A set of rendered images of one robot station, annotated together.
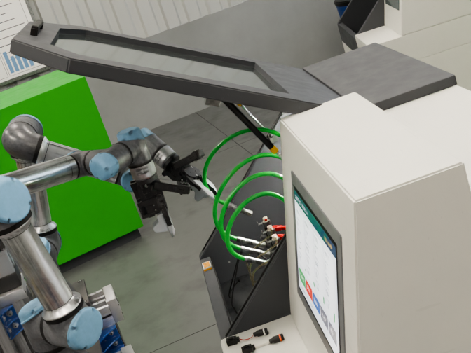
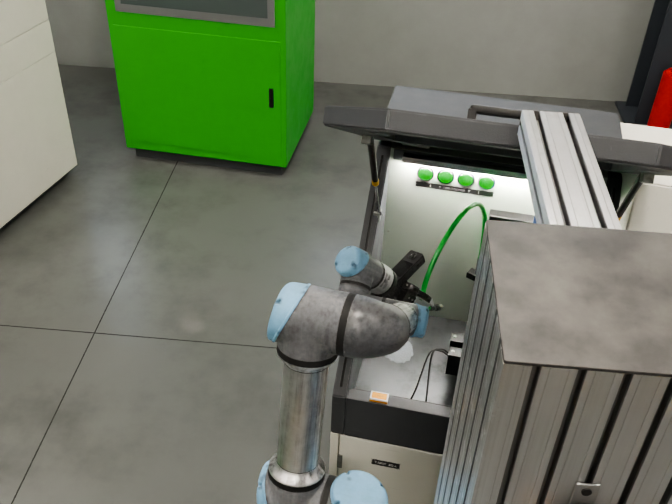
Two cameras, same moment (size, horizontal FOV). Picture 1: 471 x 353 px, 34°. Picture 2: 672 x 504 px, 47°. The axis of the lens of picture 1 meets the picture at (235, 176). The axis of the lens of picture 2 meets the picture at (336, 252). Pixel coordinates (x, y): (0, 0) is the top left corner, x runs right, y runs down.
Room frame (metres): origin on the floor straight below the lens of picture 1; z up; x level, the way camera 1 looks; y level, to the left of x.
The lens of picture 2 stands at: (2.38, 1.66, 2.57)
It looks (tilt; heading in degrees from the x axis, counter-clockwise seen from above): 37 degrees down; 284
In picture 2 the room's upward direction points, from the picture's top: 2 degrees clockwise
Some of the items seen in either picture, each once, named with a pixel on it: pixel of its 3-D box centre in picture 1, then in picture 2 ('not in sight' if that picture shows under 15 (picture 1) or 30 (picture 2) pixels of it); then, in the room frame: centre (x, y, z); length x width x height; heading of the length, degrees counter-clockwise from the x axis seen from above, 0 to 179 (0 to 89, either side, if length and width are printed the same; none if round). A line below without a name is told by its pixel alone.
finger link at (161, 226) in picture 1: (162, 227); not in sight; (2.25, 0.26, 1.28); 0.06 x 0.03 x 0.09; 93
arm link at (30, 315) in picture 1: (45, 321); not in sight; (2.04, 0.65, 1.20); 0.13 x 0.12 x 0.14; 46
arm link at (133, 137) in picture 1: (133, 147); not in sight; (2.26, 0.26, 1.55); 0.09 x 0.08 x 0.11; 136
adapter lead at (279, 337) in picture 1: (262, 343); not in sight; (1.90, 0.08, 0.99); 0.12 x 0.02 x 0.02; 90
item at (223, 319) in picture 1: (222, 313); (454, 432); (2.37, 0.19, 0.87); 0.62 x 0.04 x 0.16; 2
